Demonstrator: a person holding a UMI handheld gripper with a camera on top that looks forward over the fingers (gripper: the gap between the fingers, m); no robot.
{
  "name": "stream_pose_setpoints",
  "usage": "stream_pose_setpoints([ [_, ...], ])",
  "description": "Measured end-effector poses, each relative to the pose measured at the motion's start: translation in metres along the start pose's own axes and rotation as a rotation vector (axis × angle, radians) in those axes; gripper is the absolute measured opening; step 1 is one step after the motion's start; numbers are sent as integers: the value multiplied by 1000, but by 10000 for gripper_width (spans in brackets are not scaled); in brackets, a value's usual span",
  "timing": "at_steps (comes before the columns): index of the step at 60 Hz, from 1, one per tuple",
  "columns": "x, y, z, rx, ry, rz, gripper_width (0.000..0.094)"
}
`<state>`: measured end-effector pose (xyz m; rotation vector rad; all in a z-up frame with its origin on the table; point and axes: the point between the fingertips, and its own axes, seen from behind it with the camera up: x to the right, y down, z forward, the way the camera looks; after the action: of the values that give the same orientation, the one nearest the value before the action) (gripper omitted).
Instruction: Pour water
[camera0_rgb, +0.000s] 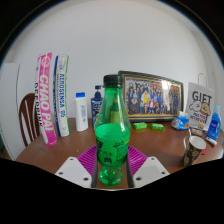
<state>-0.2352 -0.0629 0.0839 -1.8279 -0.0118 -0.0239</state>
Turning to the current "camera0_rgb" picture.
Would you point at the green plastic drink bottle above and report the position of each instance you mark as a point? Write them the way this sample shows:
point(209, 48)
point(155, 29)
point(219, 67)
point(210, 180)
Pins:
point(112, 140)

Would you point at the patterned paper cup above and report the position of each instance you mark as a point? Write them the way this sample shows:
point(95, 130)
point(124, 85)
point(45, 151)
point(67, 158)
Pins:
point(192, 155)

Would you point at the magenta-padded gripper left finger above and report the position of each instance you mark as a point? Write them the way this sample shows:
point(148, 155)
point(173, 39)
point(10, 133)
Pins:
point(73, 171)

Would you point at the white lotion bottle blue cap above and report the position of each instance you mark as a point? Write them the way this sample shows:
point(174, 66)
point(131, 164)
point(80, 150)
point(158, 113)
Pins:
point(81, 115)

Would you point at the colourful puzzle cube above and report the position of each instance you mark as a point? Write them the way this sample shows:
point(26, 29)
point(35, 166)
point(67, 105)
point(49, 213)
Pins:
point(200, 126)

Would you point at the white plastic spoon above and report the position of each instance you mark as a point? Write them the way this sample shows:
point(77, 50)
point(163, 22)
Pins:
point(190, 132)

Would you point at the dark blue pump bottle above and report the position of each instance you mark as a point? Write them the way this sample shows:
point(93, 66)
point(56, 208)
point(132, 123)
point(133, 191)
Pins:
point(96, 106)

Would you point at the dark wooden chair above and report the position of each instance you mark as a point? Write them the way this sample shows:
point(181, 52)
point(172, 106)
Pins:
point(25, 116)

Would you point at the framed group photo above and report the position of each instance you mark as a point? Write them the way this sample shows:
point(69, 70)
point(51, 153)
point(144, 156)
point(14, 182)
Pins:
point(153, 96)

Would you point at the white green shuttlecock tube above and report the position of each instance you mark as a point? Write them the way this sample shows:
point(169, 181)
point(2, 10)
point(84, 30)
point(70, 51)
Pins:
point(61, 96)

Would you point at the white paper gift bag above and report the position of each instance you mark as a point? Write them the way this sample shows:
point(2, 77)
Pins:
point(200, 103)

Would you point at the blue detergent bottle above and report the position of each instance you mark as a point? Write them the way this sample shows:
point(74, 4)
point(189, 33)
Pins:
point(214, 126)

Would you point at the pink shuttlecock tube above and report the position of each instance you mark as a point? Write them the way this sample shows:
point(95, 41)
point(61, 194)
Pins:
point(46, 100)

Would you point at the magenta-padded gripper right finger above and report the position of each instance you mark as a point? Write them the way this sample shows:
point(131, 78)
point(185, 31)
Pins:
point(150, 171)

